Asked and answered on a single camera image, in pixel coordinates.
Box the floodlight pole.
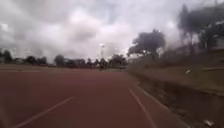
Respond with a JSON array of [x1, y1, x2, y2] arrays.
[[99, 42, 106, 62]]

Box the large dark tree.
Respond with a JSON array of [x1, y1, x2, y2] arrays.
[[127, 28, 167, 60]]

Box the row of distant trees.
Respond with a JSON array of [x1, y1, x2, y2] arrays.
[[0, 49, 130, 70]]

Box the tall trees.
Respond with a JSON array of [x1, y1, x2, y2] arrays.
[[175, 2, 224, 53]]

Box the low concrete wall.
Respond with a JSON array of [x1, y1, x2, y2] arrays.
[[131, 71, 224, 128]]

